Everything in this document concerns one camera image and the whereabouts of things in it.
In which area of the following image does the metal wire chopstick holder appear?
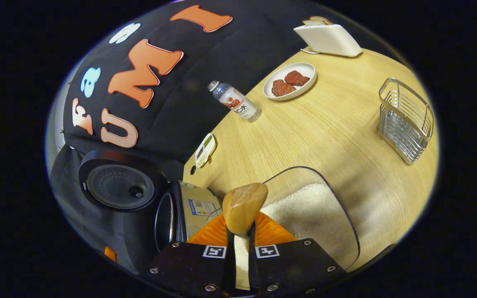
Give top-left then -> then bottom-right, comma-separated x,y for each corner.
378,77 -> 434,165

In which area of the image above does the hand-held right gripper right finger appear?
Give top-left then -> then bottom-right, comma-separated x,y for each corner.
248,212 -> 349,298

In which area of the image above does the white plate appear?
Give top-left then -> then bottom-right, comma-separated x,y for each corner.
263,62 -> 317,101

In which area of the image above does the clear drink bottle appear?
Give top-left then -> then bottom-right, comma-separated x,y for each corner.
207,80 -> 261,122

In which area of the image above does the white rice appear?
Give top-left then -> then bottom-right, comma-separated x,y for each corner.
259,183 -> 347,258

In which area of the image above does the red meat piece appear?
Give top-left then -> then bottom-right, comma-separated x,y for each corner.
284,70 -> 310,87
272,79 -> 297,97

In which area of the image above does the white toaster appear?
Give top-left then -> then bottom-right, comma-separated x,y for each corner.
293,23 -> 362,58

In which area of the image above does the white divided sauce dish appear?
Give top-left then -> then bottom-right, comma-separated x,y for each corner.
195,133 -> 216,168

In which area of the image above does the wooden spoon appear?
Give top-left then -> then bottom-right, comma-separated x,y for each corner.
222,183 -> 269,290

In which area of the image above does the clear plastic rice container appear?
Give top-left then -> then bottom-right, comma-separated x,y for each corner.
205,166 -> 361,272

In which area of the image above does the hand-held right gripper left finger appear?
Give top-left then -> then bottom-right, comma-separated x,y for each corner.
139,213 -> 237,298

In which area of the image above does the dark grey rice cooker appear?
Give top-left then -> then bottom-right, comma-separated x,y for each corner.
78,149 -> 223,274

